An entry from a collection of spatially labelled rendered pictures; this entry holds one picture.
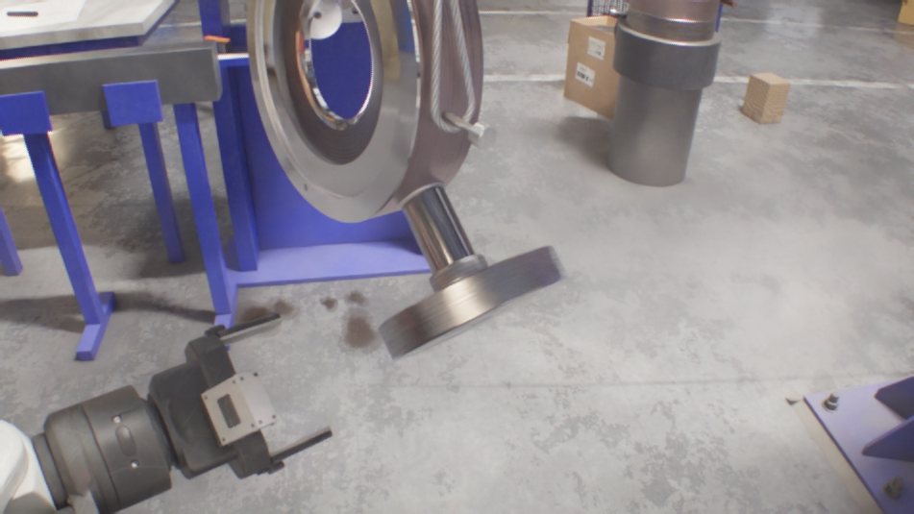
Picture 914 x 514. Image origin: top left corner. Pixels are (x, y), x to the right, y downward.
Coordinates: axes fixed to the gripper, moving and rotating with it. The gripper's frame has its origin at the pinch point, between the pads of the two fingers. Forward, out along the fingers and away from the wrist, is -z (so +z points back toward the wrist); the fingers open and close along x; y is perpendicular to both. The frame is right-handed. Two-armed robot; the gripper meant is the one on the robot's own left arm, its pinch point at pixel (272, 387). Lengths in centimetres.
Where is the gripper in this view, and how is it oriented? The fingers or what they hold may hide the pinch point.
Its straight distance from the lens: 58.5
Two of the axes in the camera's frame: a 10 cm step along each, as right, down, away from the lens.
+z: -7.6, 2.7, -5.9
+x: 4.3, 8.9, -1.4
